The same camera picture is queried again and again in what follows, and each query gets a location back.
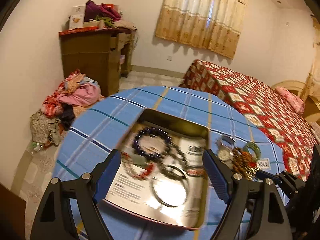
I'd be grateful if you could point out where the brown wooden bead mala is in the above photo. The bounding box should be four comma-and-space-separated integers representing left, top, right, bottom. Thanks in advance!
232, 148, 258, 180

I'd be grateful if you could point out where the green jade bangle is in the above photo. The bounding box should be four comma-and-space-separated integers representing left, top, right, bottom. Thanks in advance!
243, 141, 261, 161

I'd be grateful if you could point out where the silver wristwatch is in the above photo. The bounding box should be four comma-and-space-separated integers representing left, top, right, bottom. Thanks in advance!
216, 135, 235, 170

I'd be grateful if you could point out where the silver bangle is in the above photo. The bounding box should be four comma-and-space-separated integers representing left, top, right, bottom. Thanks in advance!
150, 165, 190, 207

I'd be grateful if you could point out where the dark blue bead bracelet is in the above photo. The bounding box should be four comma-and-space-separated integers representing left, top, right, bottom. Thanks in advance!
132, 126, 174, 162

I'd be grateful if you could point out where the grey-green bead bracelet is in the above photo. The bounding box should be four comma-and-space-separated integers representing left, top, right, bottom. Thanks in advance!
159, 144, 193, 181

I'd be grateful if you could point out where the white SOLE label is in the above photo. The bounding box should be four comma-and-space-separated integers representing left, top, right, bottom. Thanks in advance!
257, 158, 271, 171

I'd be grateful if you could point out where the grey patterned cloth on floor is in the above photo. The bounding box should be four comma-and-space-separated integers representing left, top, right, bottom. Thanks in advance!
30, 111, 61, 145

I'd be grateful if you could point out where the pink metal tin box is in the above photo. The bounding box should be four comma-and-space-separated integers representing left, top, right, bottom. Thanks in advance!
104, 108, 209, 230

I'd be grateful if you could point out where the wooden headboard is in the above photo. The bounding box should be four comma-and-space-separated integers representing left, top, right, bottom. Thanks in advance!
271, 80, 320, 124

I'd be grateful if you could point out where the pink pillow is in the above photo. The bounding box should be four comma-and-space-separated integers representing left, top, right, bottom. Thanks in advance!
275, 86, 305, 115

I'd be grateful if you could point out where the red patchwork bedspread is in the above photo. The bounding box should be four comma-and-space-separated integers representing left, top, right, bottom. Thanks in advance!
180, 60, 317, 180

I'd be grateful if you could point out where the clothes pile on floor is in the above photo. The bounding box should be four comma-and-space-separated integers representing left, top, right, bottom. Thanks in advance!
40, 69, 104, 129

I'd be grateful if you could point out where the brown wooden desk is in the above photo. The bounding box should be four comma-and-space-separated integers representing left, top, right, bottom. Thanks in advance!
59, 27, 136, 96

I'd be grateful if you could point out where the white product box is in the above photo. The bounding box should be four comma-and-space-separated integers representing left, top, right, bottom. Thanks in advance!
68, 4, 86, 30

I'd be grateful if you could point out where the clothes pile on desk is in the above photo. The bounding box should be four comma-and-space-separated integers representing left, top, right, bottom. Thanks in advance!
84, 0, 137, 31

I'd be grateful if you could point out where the beige patterned curtain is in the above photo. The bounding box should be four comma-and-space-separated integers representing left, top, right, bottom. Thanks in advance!
155, 0, 248, 59

